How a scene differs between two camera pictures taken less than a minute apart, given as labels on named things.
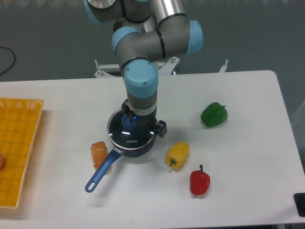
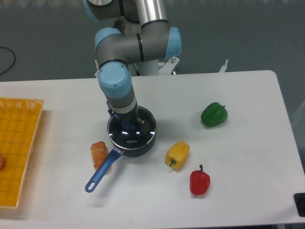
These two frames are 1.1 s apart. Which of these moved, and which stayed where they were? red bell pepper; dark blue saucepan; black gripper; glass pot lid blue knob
Moved: black gripper
Stayed: dark blue saucepan; red bell pepper; glass pot lid blue knob
